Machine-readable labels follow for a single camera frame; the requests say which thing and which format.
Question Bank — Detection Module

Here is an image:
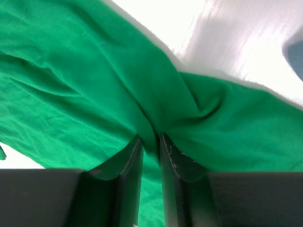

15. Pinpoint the blue-grey t-shirt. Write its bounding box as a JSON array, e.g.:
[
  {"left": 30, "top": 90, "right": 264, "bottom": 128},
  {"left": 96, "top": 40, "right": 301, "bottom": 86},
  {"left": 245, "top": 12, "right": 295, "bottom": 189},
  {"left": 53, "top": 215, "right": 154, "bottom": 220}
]
[{"left": 283, "top": 40, "right": 303, "bottom": 80}]

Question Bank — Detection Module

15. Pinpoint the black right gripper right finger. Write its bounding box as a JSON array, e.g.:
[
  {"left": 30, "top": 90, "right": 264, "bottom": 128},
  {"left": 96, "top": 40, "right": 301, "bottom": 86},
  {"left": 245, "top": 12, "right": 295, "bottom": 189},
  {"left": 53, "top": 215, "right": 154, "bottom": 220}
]
[{"left": 160, "top": 134, "right": 303, "bottom": 227}]

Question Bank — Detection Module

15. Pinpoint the green t-shirt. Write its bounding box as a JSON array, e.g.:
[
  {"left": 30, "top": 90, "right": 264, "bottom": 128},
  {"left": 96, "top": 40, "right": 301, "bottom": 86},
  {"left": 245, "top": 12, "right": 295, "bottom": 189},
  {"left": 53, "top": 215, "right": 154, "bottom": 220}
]
[{"left": 0, "top": 0, "right": 303, "bottom": 227}]

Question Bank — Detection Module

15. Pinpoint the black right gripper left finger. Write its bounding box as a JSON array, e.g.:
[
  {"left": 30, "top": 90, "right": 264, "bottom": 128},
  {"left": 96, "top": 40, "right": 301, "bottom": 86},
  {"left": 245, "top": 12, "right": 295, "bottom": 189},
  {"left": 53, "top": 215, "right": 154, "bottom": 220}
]
[{"left": 0, "top": 137, "right": 143, "bottom": 227}]

